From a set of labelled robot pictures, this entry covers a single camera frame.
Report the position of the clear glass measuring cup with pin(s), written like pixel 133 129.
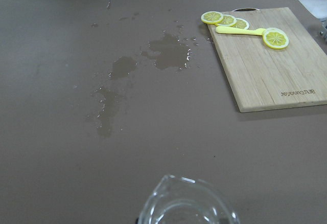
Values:
pixel 178 199

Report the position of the lemon slice outer end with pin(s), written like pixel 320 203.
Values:
pixel 212 17

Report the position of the wooden cutting board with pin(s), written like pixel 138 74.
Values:
pixel 262 78

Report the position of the lemon slice middle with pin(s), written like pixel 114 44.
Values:
pixel 227 21

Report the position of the lemon slice inner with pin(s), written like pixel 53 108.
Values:
pixel 241 24

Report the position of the lemon slice on knife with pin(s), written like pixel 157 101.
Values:
pixel 275 38

